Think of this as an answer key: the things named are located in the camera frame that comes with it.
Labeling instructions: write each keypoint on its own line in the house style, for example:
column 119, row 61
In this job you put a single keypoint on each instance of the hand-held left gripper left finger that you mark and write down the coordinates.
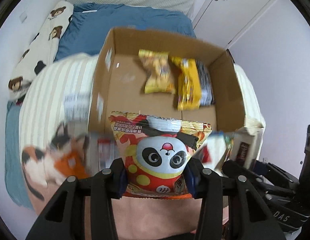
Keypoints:
column 121, row 183

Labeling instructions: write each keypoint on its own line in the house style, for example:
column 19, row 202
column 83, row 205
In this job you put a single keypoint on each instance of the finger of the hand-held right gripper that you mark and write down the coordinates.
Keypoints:
column 272, row 180

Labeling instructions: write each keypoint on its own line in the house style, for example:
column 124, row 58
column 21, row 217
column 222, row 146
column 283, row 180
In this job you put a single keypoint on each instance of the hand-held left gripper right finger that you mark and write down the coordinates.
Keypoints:
column 191, row 183

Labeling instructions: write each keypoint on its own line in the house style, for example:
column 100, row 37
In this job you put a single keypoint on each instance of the white red snack packet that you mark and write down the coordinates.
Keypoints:
column 215, row 152

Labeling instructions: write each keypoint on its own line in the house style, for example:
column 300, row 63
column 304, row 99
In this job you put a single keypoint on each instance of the panda print snack bag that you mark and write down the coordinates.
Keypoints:
column 157, row 155

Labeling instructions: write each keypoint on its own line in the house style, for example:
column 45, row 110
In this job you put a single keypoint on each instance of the brown cardboard box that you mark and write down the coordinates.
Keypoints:
column 125, row 80

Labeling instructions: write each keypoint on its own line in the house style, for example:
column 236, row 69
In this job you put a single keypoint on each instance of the white box with brown label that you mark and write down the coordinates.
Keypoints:
column 242, row 152

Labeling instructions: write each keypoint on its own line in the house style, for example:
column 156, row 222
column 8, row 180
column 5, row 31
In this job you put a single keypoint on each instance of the calico cat plush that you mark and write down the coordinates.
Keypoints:
column 67, row 162

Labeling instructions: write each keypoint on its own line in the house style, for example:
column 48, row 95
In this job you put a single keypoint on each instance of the dark yellow snack bag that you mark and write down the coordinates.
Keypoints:
column 188, row 85

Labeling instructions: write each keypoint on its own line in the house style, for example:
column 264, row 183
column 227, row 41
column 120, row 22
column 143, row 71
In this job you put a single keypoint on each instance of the black white striped packet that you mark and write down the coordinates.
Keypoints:
column 207, row 85

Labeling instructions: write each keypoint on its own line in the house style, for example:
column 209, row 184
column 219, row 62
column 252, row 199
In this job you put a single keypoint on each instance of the teal blanket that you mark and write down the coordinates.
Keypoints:
column 14, row 155

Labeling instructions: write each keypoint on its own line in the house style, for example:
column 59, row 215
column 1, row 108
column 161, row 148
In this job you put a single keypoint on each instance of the light yellow snack bag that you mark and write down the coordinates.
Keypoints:
column 157, row 75

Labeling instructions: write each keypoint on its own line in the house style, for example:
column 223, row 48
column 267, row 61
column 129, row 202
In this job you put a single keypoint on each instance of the bear print pillow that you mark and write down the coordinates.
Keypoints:
column 44, row 45

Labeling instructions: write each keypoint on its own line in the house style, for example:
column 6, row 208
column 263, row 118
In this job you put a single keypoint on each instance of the white door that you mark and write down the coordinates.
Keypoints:
column 235, row 7

